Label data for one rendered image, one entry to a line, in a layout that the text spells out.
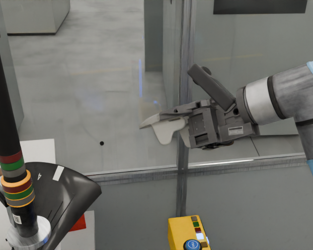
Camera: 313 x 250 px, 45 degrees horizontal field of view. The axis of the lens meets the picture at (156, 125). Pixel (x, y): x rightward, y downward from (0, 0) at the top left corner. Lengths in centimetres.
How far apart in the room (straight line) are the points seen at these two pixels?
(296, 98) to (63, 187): 50
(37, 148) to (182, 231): 49
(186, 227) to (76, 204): 48
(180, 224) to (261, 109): 66
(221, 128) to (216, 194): 102
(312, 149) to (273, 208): 123
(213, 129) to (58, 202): 37
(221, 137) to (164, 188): 94
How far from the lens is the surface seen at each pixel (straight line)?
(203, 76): 69
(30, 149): 109
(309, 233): 207
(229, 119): 67
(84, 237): 147
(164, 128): 69
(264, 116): 63
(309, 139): 62
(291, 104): 62
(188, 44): 129
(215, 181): 162
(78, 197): 81
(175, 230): 119
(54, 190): 85
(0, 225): 111
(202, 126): 67
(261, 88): 63
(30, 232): 67
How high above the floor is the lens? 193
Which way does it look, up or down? 31 degrees down
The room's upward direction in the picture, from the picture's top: straight up
